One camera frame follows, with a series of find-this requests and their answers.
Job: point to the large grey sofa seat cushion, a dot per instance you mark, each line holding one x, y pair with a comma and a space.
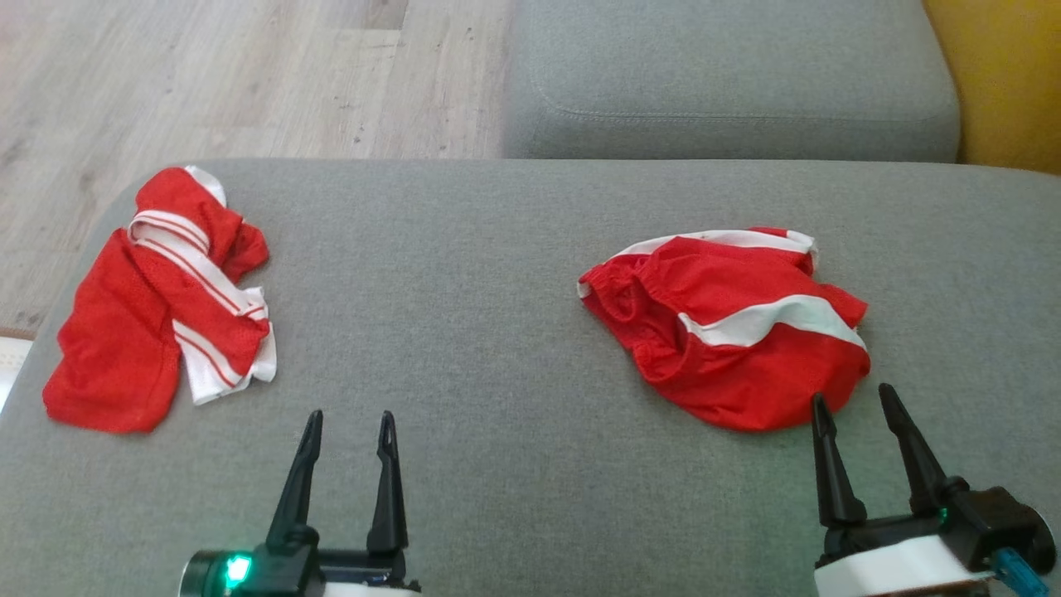
464, 332

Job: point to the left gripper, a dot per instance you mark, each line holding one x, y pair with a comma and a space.
348, 576

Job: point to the white floor rug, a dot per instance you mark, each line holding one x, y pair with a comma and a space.
12, 365

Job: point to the small grey sofa cushion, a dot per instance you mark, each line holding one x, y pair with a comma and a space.
729, 66

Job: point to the yellow furniture piece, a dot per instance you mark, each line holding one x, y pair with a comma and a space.
1007, 75

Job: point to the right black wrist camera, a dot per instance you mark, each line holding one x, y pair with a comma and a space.
999, 518

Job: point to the red garment with white stripes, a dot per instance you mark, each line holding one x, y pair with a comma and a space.
124, 332

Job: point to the red shorts with white band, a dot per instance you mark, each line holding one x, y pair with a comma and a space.
729, 365

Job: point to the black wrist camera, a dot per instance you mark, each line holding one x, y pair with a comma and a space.
211, 574
999, 518

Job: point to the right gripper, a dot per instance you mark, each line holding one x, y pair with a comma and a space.
887, 568

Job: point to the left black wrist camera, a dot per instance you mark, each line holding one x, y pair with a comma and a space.
211, 574

